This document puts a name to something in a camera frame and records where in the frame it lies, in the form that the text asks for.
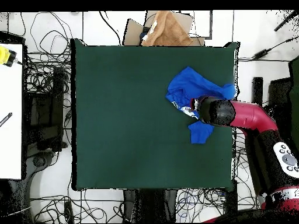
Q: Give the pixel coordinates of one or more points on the yellow and black tool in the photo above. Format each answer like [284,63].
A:
[4,56]

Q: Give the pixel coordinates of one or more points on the black metal frame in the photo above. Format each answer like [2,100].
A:
[57,105]

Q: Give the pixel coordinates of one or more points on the cardboard box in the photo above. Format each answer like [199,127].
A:
[133,32]

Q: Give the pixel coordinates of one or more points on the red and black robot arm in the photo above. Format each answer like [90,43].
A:
[252,116]

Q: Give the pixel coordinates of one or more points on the black rod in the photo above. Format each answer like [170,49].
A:
[286,21]

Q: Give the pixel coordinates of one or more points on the dark green table cloth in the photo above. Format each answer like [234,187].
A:
[105,116]

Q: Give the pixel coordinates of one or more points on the blue shirt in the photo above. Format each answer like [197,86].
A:
[193,84]

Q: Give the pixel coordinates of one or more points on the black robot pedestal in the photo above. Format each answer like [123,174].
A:
[151,205]

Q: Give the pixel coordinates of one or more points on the black marker pen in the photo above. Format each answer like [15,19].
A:
[5,119]

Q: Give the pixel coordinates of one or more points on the brown towel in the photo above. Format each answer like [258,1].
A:
[168,32]

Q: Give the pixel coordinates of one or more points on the white table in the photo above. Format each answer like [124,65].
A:
[10,105]

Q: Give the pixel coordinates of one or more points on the black chair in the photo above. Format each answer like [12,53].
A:
[280,93]

